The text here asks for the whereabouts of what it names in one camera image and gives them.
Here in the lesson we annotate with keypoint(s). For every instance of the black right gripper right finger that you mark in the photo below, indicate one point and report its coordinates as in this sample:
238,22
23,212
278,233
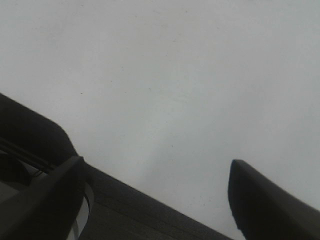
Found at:
264,211

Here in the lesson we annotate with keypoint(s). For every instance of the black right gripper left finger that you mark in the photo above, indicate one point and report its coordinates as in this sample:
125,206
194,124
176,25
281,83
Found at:
47,209

